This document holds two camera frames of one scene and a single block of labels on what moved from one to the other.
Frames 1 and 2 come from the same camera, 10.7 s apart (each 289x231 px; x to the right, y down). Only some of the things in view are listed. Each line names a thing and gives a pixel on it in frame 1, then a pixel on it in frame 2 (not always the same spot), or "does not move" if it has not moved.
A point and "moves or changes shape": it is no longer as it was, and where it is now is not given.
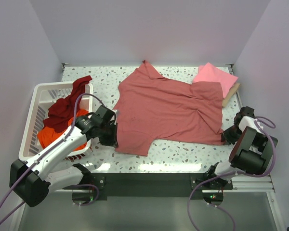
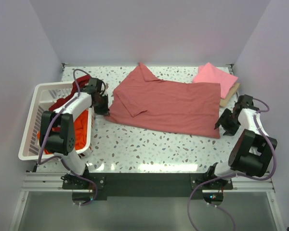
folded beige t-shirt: (230, 94) does not move
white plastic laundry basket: (43, 94) does not move
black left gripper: (111, 135) to (102, 106)
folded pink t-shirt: (209, 72) does not move
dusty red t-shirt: (151, 107) moves or changes shape
